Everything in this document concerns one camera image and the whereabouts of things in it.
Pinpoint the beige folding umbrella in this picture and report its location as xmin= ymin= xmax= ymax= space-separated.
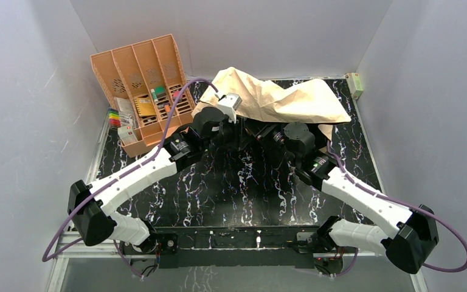
xmin=212 ymin=67 xmax=351 ymax=140

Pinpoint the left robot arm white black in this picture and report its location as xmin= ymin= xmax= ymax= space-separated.
xmin=67 ymin=106 xmax=242 ymax=248

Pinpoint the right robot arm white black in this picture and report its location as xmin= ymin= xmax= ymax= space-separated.
xmin=244 ymin=120 xmax=438 ymax=274

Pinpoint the pink black eraser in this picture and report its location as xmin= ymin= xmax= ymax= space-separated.
xmin=172 ymin=90 xmax=181 ymax=101

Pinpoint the green white glue stick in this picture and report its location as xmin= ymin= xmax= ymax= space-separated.
xmin=150 ymin=89 xmax=158 ymax=103

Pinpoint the yellow notebook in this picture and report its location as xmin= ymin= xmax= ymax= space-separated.
xmin=134 ymin=95 xmax=156 ymax=118

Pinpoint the green white box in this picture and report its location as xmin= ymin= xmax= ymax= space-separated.
xmin=345 ymin=72 xmax=364 ymax=100

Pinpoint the orange plastic file organizer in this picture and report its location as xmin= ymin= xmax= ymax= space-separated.
xmin=90 ymin=34 xmax=196 ymax=158

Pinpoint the white red small box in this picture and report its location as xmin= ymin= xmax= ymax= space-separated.
xmin=117 ymin=125 xmax=139 ymax=145

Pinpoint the white paper card pack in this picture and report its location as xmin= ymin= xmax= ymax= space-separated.
xmin=114 ymin=97 xmax=135 ymax=117

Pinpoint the colourful marker set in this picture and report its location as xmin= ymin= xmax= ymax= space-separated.
xmin=107 ymin=108 xmax=121 ymax=128

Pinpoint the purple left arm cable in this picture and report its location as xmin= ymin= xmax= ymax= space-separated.
xmin=41 ymin=77 xmax=219 ymax=279

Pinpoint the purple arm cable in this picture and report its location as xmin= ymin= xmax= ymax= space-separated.
xmin=41 ymin=77 xmax=219 ymax=279
xmin=325 ymin=139 xmax=467 ymax=279

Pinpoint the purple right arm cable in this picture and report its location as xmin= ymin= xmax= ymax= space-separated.
xmin=325 ymin=139 xmax=467 ymax=279

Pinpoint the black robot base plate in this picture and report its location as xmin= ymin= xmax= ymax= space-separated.
xmin=119 ymin=226 xmax=355 ymax=270

